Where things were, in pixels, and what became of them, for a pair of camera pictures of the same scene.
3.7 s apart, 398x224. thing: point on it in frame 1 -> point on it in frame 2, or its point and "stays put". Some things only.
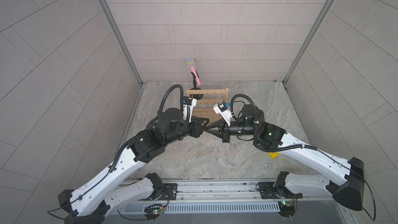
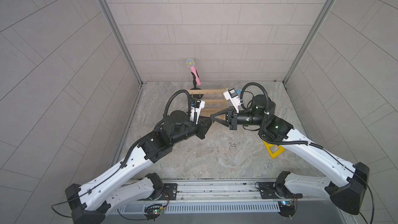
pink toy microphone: [190, 63] stays put
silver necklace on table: [233, 145] stays put
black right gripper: [222, 133] -> [233, 118]
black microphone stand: [197, 96] stays put
